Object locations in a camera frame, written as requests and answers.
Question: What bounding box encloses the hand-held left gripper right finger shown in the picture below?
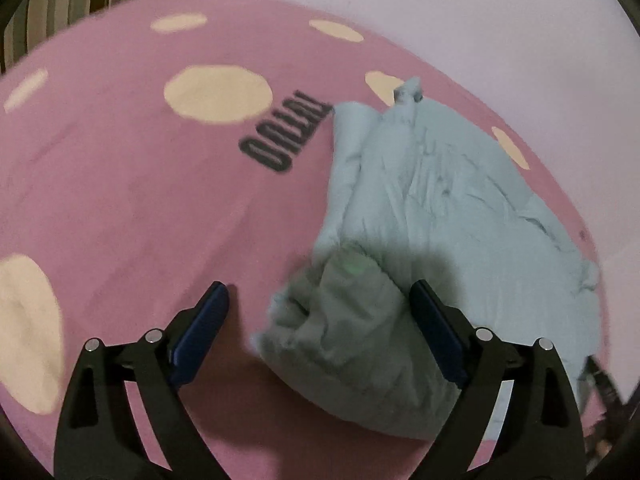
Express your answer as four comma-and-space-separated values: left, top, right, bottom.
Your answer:
409, 279, 587, 480

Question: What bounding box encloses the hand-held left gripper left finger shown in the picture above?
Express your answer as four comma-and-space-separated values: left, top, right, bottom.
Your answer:
54, 281, 231, 480

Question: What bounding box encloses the pink dotted bed sheet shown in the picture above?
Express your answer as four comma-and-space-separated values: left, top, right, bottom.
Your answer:
0, 0, 617, 480

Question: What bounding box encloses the light blue puffer jacket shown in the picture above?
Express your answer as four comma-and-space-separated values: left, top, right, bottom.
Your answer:
250, 77, 604, 441

